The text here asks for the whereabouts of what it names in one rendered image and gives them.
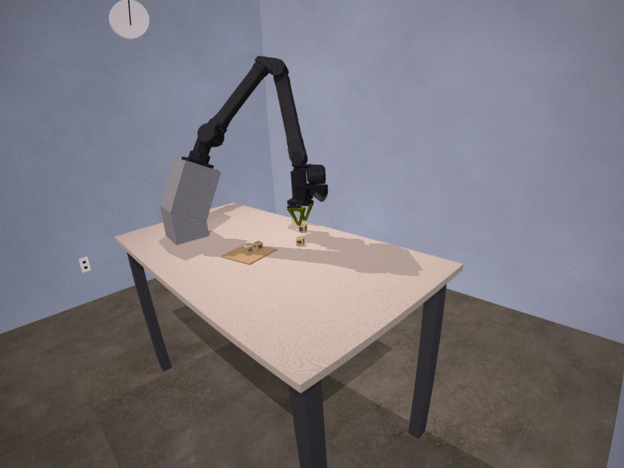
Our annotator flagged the tan flat mat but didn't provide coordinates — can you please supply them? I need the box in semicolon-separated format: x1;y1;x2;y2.
220;243;277;265

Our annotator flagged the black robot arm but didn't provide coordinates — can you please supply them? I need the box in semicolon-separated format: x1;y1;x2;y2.
181;56;328;202

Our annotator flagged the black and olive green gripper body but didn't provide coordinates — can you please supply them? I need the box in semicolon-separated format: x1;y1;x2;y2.
287;184;313;209

